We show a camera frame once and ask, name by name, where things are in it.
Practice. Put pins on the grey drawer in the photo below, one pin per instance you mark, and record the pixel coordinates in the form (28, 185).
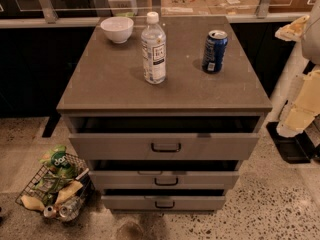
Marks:
(164, 199)
(166, 138)
(138, 174)

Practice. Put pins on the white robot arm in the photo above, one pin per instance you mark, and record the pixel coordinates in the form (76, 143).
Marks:
(310, 41)

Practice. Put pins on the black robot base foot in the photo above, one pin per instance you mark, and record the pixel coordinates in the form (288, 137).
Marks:
(297, 149)

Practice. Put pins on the grey top drawer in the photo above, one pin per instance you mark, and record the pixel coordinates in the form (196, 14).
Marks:
(166, 138)

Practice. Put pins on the grey drawer cabinet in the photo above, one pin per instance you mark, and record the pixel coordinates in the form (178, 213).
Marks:
(108, 80)

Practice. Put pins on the grey bottom drawer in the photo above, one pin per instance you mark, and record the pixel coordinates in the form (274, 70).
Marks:
(164, 199)

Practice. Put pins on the blue soda can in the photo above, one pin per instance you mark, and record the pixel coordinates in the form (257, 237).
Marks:
(215, 47)

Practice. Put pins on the cardboard box left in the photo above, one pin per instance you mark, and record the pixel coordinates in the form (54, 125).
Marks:
(184, 7)

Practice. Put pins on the clear plastic water bottle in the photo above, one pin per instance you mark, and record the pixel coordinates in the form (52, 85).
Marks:
(153, 40)

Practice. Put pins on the white plastic container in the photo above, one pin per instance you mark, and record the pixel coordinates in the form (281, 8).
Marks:
(121, 7)

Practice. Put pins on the white ceramic bowl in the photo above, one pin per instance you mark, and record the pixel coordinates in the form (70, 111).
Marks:
(117, 29)

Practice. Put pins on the green chip bag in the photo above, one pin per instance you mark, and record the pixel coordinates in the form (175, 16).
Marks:
(55, 160)

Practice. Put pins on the yellow snack bag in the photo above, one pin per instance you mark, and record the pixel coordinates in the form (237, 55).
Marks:
(68, 191)

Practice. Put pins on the crushed silver can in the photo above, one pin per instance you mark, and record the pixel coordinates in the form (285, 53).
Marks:
(67, 211)

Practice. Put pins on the metal railing frame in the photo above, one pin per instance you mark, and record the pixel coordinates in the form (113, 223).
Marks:
(85, 11)

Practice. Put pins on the black wire basket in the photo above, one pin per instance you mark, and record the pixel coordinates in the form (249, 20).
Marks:
(42, 190)

